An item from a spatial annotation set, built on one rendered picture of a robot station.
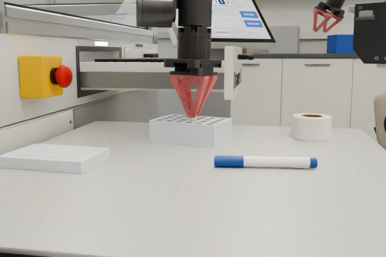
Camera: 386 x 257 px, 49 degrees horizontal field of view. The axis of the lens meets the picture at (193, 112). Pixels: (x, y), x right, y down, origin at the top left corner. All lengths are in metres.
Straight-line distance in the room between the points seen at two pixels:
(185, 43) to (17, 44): 0.28
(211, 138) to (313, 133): 0.19
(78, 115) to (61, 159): 0.39
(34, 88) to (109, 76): 0.24
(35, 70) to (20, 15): 0.10
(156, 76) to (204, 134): 0.25
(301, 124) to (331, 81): 3.25
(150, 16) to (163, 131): 0.19
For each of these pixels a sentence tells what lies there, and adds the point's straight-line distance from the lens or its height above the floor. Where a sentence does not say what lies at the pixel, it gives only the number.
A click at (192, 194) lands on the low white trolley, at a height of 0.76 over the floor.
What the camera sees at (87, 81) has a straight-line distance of 0.97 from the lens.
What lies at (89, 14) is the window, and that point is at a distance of 1.08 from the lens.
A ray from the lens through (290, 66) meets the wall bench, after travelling 3.98.
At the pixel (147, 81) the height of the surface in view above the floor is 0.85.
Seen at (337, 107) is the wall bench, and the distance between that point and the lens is 4.07.
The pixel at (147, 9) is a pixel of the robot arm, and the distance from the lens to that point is 0.71.
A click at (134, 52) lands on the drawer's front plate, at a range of 1.29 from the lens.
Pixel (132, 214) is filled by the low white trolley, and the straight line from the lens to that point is 0.43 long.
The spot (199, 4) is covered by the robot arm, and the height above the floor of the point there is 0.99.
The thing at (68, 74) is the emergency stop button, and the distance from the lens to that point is 0.76.
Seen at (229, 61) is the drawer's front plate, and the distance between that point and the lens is 0.87.
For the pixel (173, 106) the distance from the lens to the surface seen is 2.74.
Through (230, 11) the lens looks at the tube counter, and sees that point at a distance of 2.09.
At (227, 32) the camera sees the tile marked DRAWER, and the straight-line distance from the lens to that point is 1.97.
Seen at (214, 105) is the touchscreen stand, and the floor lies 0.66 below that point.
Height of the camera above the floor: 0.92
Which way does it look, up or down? 8 degrees down
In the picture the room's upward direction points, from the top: straight up
